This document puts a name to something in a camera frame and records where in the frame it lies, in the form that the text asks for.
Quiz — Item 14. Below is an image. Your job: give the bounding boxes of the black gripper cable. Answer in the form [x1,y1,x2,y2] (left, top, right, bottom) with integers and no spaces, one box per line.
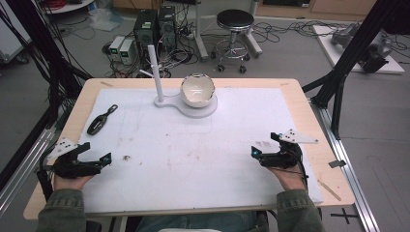
[298,151,311,194]
[36,156,55,202]

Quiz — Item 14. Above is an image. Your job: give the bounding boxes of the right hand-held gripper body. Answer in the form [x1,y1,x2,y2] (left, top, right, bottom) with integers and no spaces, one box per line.
[260,129,319,169]

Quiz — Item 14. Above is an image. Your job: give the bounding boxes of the wooden stick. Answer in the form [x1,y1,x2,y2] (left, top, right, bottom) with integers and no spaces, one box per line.
[316,179,342,202]

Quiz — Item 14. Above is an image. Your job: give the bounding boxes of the black frame strut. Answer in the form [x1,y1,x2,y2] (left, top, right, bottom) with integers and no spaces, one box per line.
[0,0,95,130]
[302,0,410,140]

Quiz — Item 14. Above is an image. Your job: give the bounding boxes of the white table leg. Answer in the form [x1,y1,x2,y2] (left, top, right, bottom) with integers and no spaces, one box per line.
[192,0,210,63]
[243,0,264,59]

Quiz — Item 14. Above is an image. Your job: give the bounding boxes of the round white table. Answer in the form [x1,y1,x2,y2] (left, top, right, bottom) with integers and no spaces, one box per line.
[41,0,95,15]

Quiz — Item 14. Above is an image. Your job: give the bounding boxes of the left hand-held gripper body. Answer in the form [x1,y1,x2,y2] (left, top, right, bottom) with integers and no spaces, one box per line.
[44,137,104,180]

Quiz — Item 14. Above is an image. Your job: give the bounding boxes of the aluminium rail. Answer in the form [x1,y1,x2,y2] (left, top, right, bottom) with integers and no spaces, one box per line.
[308,98,382,232]
[0,127,62,217]

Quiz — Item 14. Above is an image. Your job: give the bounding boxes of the white stand with post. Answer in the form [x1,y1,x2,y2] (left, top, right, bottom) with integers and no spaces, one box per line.
[139,44,219,119]

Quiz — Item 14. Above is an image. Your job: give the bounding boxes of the clear plastic bag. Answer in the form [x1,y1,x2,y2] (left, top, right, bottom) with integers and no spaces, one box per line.
[87,7,125,32]

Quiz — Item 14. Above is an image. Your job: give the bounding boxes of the white ceramic bowl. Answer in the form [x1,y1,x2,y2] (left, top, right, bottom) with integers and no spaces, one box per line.
[180,72,217,109]

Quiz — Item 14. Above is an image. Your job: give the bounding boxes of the white base board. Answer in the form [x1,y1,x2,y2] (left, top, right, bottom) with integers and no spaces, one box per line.
[311,24,406,75]

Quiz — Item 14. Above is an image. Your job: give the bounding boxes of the black round stool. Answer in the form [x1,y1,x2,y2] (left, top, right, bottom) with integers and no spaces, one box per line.
[210,8,256,74]

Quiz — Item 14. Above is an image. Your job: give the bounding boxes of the person's legs in jeans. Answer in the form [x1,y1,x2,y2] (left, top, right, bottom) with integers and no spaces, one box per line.
[135,211,260,232]

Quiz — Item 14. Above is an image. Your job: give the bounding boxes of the person's right hand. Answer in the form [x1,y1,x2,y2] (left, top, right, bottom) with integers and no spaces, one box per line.
[269,163,307,192]

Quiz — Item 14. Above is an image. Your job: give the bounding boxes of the black computer tower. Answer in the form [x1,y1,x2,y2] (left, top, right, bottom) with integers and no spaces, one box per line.
[132,9,160,51]
[157,5,177,51]

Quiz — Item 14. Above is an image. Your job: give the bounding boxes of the white power supply unit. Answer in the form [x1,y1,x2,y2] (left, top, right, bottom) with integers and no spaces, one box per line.
[119,39,136,66]
[108,35,126,62]

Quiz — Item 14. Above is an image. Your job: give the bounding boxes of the person's left hand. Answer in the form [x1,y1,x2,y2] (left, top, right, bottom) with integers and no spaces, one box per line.
[53,174,95,192]

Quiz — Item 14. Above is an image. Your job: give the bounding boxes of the black spoon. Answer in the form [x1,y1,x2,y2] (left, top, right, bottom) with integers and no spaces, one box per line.
[86,103,119,136]

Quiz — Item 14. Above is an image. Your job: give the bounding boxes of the tangle of floor cables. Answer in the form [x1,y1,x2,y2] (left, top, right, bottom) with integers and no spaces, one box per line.
[250,19,347,44]

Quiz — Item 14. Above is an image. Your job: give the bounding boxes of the white foam mat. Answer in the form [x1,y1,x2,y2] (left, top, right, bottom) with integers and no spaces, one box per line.
[77,87,324,215]

